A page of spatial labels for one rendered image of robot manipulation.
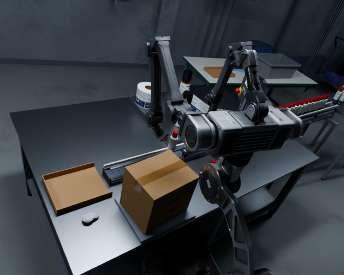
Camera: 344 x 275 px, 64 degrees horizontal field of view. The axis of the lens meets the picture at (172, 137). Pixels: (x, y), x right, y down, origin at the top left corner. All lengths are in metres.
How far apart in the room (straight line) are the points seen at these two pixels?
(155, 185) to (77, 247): 0.46
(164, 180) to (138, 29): 3.89
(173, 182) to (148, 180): 0.13
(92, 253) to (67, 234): 0.16
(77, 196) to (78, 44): 3.54
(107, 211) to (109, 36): 3.72
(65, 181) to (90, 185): 0.14
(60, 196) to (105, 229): 0.31
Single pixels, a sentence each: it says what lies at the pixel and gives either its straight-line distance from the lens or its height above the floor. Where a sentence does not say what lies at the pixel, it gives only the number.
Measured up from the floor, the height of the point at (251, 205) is 0.22.
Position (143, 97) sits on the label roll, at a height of 0.98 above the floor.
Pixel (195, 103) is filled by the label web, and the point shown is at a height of 1.01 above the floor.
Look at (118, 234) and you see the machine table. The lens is 1.48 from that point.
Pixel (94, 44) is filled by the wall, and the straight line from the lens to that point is 4.89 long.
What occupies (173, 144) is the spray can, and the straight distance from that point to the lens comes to 1.77.
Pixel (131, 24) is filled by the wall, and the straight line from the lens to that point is 4.92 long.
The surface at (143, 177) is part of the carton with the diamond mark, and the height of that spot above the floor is 1.12.
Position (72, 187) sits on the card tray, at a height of 0.83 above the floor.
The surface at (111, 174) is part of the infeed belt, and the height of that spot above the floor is 0.88.
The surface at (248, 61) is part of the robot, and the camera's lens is 1.22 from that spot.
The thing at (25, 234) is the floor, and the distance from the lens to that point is 2.52.
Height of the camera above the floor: 2.07
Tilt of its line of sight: 36 degrees down
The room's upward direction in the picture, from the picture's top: 15 degrees clockwise
